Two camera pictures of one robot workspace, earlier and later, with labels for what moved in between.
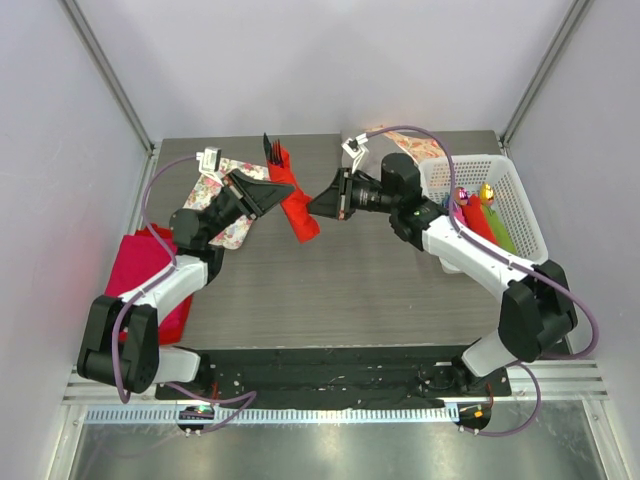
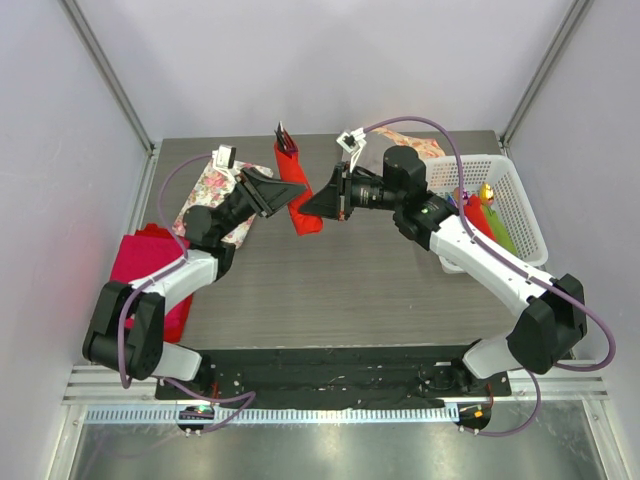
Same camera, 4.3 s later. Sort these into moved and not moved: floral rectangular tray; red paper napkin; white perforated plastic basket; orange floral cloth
Moved: red paper napkin
Not moved: orange floral cloth; white perforated plastic basket; floral rectangular tray
